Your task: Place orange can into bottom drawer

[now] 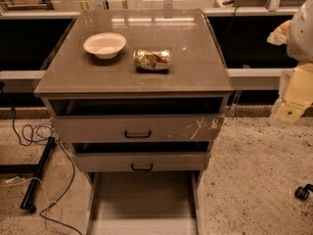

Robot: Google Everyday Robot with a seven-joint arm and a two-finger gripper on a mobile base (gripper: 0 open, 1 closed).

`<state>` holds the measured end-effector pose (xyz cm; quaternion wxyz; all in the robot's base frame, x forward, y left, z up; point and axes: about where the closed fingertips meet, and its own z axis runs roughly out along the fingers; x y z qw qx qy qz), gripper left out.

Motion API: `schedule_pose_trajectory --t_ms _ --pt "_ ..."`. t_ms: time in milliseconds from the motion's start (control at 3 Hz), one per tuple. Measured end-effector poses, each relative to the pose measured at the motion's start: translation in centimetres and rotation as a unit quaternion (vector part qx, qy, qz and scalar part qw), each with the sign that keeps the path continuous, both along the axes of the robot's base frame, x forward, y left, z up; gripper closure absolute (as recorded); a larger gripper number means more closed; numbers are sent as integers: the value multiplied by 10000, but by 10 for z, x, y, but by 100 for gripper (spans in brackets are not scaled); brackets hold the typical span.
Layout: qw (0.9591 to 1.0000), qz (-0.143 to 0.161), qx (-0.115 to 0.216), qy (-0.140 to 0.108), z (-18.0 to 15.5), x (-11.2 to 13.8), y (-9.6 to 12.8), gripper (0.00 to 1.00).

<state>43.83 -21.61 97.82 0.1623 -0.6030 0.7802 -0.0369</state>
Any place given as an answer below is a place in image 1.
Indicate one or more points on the bottom grey drawer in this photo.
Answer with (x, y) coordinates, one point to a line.
(144, 203)

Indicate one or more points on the white bowl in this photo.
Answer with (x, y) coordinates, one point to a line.
(105, 45)

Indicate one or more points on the grey drawer cabinet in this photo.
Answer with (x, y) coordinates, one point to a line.
(138, 98)

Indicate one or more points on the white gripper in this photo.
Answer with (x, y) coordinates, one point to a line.
(301, 38)

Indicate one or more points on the middle grey drawer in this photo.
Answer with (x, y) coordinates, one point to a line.
(155, 156)

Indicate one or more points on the crushed orange can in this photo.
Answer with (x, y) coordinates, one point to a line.
(152, 60)

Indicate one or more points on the black caster wheel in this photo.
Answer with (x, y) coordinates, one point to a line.
(302, 193)

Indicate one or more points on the grey drawer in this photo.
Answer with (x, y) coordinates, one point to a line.
(144, 203)
(141, 120)
(155, 156)

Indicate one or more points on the top grey drawer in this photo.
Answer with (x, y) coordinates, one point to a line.
(141, 120)

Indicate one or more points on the black floor bar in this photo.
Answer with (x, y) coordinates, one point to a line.
(27, 201)

